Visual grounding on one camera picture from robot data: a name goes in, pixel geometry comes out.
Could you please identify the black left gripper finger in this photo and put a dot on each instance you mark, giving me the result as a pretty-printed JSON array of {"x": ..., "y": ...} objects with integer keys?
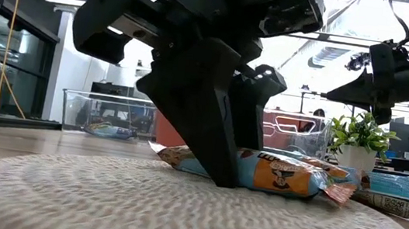
[
  {"x": 256, "y": 109},
  {"x": 198, "y": 102}
]

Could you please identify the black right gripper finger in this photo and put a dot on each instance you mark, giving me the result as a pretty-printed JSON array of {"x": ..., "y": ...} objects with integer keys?
[{"x": 353, "y": 93}]

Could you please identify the blue wrapper granola bar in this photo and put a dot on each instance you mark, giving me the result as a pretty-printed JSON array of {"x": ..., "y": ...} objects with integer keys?
[
  {"x": 283, "y": 177},
  {"x": 108, "y": 131}
]

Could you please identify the red and blue granola bar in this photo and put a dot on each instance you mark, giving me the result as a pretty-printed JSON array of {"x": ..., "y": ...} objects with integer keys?
[{"x": 399, "y": 187}]

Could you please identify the white and teal granola bar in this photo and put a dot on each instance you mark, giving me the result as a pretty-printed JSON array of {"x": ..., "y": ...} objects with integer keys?
[{"x": 389, "y": 205}]

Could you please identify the black round ceiling spotlight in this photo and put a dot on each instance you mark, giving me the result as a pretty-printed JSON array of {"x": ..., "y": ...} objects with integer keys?
[{"x": 356, "y": 62}]

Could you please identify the person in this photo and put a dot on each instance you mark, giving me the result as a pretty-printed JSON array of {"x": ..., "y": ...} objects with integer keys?
[{"x": 319, "y": 113}]

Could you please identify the green potted plant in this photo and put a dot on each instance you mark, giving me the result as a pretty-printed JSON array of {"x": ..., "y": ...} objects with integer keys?
[{"x": 360, "y": 133}]

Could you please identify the orange plastic bin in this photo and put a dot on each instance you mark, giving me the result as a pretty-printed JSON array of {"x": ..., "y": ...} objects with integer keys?
[{"x": 165, "y": 133}]

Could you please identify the narrow clear plastic bin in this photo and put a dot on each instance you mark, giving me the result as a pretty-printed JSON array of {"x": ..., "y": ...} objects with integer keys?
[{"x": 295, "y": 141}]

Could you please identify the wide clear plastic bin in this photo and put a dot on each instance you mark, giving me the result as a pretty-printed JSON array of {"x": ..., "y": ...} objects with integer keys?
[{"x": 80, "y": 111}]

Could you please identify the long white light bar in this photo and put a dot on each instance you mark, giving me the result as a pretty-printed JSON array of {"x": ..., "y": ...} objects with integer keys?
[{"x": 62, "y": 0}]

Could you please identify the black aluminium table frame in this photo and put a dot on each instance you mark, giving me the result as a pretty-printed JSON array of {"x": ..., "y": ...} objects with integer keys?
[{"x": 12, "y": 121}]

